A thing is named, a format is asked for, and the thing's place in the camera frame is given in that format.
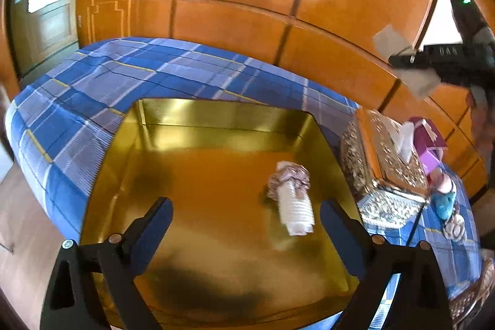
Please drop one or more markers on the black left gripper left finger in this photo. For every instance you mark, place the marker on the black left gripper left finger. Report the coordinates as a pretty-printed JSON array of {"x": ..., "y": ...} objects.
[{"x": 71, "y": 300}]

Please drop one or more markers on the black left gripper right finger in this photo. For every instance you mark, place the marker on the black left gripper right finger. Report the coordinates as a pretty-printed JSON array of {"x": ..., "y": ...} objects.
[{"x": 420, "y": 300}]

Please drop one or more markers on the blue plush toy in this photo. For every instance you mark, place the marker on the blue plush toy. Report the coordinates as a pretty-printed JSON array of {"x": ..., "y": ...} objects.
[{"x": 443, "y": 204}]

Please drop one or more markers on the white ribbed sock roll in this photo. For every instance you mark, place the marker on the white ribbed sock roll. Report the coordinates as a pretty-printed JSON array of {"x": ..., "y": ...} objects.
[{"x": 295, "y": 210}]

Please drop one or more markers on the pink satin scrunchie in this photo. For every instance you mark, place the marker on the pink satin scrunchie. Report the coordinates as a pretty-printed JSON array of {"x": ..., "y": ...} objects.
[{"x": 292, "y": 172}]

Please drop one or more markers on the pink plush toy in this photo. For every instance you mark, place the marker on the pink plush toy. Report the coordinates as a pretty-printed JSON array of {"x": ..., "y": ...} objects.
[{"x": 442, "y": 182}]

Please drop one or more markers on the white tissue sheet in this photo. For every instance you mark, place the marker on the white tissue sheet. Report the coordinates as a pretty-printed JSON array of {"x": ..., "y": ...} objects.
[{"x": 403, "y": 140}]

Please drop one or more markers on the ornate silver tissue box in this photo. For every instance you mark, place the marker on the ornate silver tissue box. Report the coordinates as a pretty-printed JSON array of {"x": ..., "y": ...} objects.
[{"x": 388, "y": 192}]

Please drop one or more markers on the gold metal tray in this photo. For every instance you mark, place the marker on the gold metal tray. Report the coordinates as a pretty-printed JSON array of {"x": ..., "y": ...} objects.
[{"x": 226, "y": 262}]

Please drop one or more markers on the blue plaid tablecloth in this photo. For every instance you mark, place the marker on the blue plaid tablecloth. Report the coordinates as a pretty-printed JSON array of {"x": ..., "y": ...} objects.
[{"x": 61, "y": 126}]

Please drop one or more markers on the glass panel door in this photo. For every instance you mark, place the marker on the glass panel door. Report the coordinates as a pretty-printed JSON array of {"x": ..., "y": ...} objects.
[{"x": 39, "y": 30}]

